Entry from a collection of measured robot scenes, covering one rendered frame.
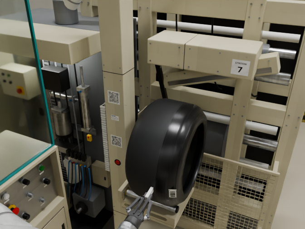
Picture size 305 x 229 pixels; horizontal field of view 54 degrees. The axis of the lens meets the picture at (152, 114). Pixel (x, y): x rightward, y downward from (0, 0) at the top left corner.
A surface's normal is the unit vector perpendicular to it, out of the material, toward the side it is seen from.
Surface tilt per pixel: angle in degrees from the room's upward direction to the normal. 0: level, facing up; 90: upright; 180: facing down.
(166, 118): 22
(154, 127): 34
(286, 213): 0
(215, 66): 90
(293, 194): 0
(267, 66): 90
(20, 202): 90
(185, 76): 90
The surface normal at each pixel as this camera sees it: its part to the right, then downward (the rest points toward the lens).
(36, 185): 0.90, 0.22
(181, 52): -0.43, 0.43
